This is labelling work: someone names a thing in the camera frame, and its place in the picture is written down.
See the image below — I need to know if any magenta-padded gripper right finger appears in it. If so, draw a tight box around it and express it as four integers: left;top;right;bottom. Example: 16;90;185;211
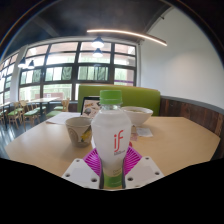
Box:
121;145;165;190

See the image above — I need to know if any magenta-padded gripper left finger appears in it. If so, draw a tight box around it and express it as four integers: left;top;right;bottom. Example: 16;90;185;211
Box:
61;147;105;190

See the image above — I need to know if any white green-capped drink bottle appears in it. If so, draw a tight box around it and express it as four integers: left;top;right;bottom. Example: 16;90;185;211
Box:
90;89;133;190

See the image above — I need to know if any small white receipt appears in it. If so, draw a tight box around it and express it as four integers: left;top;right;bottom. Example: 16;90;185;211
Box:
135;126;154;138

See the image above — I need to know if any white ceramic bowl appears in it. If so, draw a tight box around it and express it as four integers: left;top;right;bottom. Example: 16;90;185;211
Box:
120;105;154;128

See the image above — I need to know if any white paper sheet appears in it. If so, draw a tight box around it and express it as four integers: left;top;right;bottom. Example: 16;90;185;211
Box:
45;111;82;126

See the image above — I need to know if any sticker-covered black laptop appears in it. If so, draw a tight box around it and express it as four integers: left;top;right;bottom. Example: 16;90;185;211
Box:
79;96;102;120

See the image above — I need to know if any green upholstered bench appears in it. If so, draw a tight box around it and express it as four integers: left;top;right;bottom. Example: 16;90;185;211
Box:
77;84;162;117

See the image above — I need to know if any group of wooden chairs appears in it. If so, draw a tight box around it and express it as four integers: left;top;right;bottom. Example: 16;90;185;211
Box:
0;98;71;132

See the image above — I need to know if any wooden dining table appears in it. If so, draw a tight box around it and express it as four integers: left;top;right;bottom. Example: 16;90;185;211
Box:
27;96;62;116

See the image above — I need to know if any curved linear ceiling light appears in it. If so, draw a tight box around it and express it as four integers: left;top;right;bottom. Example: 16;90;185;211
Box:
86;28;168;47

